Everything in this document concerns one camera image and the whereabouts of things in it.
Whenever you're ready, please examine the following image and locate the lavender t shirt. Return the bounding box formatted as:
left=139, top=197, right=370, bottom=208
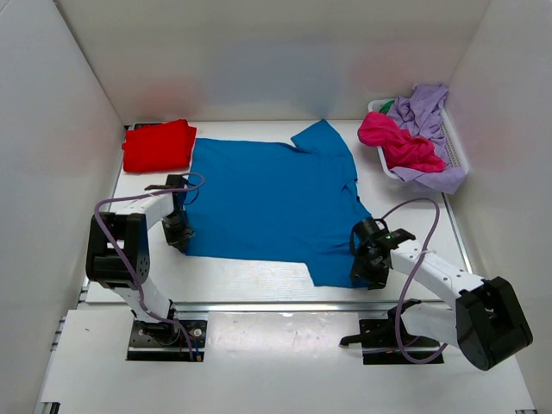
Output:
left=386, top=85, right=467, bottom=194

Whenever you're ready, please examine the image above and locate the white plastic basket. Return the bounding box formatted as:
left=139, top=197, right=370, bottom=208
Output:
left=377, top=107, right=469, bottom=180

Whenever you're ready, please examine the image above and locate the green t shirt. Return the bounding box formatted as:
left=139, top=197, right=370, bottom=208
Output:
left=379, top=100, right=394, bottom=115

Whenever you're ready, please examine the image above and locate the aluminium table edge rail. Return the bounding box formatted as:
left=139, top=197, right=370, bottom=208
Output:
left=77, top=120, right=484, bottom=314

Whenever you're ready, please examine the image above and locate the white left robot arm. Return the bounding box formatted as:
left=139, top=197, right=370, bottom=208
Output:
left=85, top=173, right=204, bottom=343

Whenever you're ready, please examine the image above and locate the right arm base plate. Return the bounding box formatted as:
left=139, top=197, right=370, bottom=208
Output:
left=339, top=318, right=440, bottom=366

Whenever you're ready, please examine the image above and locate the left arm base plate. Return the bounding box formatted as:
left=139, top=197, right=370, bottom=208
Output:
left=126, top=317, right=208, bottom=363

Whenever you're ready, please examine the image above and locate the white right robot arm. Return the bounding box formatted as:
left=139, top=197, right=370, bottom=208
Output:
left=340, top=218, right=533, bottom=371

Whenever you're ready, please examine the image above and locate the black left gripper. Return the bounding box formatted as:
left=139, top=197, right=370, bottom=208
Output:
left=159, top=208, right=195, bottom=253

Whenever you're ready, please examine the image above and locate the blue t shirt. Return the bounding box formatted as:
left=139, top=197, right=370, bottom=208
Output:
left=186, top=120, right=370, bottom=288

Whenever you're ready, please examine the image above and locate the pink t shirt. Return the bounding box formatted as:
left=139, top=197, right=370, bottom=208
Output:
left=357, top=111, right=445, bottom=173

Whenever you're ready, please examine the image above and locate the red folded t shirt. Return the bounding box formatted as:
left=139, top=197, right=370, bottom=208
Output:
left=122, top=119, right=197, bottom=174

